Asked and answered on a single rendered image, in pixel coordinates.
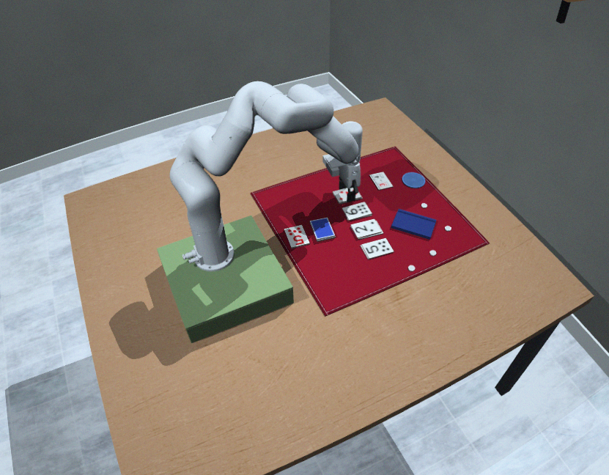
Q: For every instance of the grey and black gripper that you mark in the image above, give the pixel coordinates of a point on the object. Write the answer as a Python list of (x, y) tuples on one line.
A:
[(350, 175)]

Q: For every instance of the blue round disc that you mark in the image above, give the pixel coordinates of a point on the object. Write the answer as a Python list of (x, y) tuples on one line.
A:
[(413, 180)]

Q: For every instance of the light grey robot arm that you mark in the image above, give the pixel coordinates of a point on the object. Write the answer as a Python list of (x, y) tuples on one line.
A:
[(217, 153)]

